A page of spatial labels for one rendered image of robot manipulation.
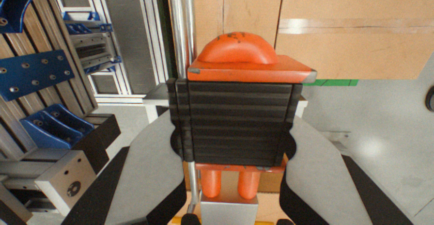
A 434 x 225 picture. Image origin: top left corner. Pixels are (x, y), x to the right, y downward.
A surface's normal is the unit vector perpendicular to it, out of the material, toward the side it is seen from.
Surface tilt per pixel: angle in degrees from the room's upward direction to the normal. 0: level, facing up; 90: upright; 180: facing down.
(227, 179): 90
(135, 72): 0
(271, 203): 0
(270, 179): 90
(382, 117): 0
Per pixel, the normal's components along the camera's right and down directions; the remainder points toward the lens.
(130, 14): -0.04, 0.46
